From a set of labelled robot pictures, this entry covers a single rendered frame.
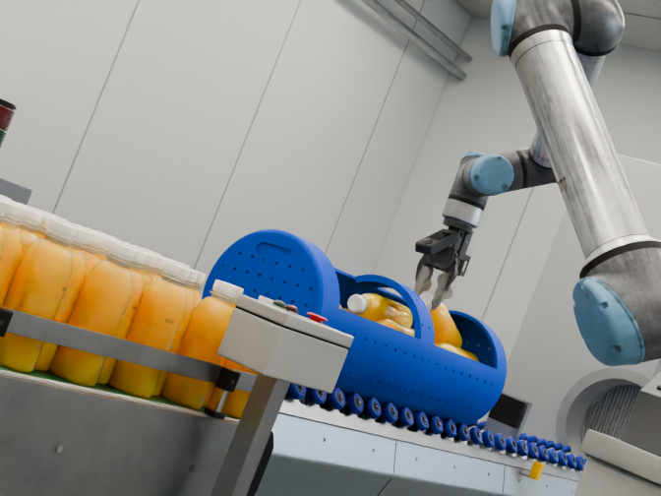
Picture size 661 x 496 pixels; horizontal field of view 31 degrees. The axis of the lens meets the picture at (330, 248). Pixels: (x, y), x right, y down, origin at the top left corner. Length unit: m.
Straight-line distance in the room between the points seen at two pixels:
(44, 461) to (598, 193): 0.98
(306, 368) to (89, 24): 4.42
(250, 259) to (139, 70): 4.15
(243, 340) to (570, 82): 0.74
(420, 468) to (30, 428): 1.30
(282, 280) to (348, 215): 5.79
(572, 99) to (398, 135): 6.21
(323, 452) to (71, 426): 0.81
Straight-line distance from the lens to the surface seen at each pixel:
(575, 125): 2.09
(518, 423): 3.38
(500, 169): 2.70
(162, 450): 1.88
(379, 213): 8.34
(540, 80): 2.15
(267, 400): 1.90
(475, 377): 2.83
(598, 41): 2.31
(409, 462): 2.73
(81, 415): 1.73
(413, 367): 2.57
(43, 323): 1.65
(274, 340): 1.81
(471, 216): 2.82
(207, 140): 6.88
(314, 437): 2.38
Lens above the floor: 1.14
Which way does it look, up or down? 2 degrees up
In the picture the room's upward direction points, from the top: 21 degrees clockwise
